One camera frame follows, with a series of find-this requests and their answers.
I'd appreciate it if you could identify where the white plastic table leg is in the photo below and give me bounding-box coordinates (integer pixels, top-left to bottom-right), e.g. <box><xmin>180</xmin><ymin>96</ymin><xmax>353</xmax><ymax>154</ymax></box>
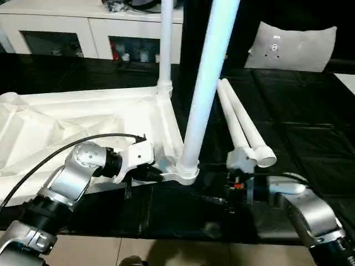
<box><xmin>221</xmin><ymin>79</ymin><xmax>277</xmax><ymax>168</ymax></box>
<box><xmin>156</xmin><ymin>0</ymin><xmax>175</xmax><ymax>96</ymax></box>
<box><xmin>177</xmin><ymin>0</ymin><xmax>241</xmax><ymax>187</ymax></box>
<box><xmin>216</xmin><ymin>79</ymin><xmax>257</xmax><ymax>167</ymax></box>

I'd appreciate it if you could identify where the white plastic table top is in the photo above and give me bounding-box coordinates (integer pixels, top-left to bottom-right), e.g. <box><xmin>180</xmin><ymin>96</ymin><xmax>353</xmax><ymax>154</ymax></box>
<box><xmin>0</xmin><ymin>84</ymin><xmax>201</xmax><ymax>208</ymax></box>

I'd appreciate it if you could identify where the black work mat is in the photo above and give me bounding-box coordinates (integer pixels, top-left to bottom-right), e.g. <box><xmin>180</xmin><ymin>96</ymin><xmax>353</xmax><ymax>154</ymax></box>
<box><xmin>0</xmin><ymin>52</ymin><xmax>355</xmax><ymax>246</ymax></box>

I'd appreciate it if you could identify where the dark brown shoe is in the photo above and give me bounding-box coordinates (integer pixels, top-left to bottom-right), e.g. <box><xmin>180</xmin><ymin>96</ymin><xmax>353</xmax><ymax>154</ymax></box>
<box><xmin>121</xmin><ymin>255</ymin><xmax>148</xmax><ymax>266</ymax></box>

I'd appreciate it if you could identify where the white flat board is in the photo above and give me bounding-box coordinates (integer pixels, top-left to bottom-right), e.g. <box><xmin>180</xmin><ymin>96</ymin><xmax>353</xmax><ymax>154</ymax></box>
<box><xmin>332</xmin><ymin>72</ymin><xmax>355</xmax><ymax>98</ymax></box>

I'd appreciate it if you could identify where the grey printed cushion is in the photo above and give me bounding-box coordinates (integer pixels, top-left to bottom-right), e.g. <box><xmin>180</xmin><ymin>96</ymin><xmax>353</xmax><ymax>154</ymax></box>
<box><xmin>244</xmin><ymin>21</ymin><xmax>338</xmax><ymax>73</ymax></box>

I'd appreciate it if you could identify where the white cabinet with glass doors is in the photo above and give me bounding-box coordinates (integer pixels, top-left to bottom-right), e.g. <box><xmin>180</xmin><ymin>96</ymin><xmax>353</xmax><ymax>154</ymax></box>
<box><xmin>0</xmin><ymin>0</ymin><xmax>184</xmax><ymax>65</ymax></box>

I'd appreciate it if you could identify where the metal parts clutter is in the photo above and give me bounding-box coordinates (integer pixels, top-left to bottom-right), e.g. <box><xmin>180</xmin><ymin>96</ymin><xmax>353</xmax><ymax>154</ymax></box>
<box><xmin>102</xmin><ymin>0</ymin><xmax>131</xmax><ymax>13</ymax></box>

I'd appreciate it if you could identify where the black sofa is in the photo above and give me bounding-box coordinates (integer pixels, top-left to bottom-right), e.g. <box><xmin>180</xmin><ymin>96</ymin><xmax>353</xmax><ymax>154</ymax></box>
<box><xmin>181</xmin><ymin>0</ymin><xmax>355</xmax><ymax>73</ymax></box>

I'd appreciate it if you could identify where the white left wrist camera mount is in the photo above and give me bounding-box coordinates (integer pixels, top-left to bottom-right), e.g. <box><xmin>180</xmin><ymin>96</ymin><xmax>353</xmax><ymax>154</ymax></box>
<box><xmin>112</xmin><ymin>141</ymin><xmax>155</xmax><ymax>184</ymax></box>

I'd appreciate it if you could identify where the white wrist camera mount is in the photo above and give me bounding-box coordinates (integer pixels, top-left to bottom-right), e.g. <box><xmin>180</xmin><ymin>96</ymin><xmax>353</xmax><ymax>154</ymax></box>
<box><xmin>226</xmin><ymin>149</ymin><xmax>257</xmax><ymax>204</ymax></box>
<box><xmin>112</xmin><ymin>141</ymin><xmax>155</xmax><ymax>184</ymax></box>

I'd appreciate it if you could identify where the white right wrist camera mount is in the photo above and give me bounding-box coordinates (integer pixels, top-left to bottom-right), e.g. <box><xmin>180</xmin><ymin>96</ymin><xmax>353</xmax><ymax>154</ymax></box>
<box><xmin>226</xmin><ymin>149</ymin><xmax>257</xmax><ymax>204</ymax></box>

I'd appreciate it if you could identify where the grey helmet with black strap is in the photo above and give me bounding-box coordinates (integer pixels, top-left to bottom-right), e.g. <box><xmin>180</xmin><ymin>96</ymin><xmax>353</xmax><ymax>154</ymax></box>
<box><xmin>129</xmin><ymin>0</ymin><xmax>165</xmax><ymax>12</ymax></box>

